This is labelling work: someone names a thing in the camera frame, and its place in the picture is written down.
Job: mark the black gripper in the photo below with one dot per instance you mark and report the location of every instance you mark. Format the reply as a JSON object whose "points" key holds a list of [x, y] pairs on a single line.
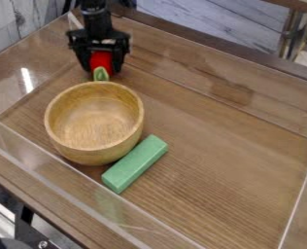
{"points": [[99, 35]]}

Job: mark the red plush fruit green stem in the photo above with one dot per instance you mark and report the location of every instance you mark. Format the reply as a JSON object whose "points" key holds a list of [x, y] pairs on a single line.
{"points": [[100, 66]]}

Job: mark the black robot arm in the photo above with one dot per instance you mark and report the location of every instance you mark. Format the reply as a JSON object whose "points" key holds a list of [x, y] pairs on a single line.
{"points": [[94, 6]]}

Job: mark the wooden bowl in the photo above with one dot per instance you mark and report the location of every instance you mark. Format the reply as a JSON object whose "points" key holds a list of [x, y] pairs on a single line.
{"points": [[94, 122]]}

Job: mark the green rectangular block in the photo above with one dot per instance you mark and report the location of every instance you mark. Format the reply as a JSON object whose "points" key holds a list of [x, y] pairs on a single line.
{"points": [[131, 166]]}

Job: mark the metal table leg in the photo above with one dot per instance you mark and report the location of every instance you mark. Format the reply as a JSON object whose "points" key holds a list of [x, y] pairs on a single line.
{"points": [[293, 35]]}

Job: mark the clear acrylic tray wall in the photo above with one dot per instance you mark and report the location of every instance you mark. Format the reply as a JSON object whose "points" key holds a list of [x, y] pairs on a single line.
{"points": [[94, 216]]}

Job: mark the black table frame bracket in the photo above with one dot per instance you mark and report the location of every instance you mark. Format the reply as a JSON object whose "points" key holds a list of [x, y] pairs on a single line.
{"points": [[27, 234]]}

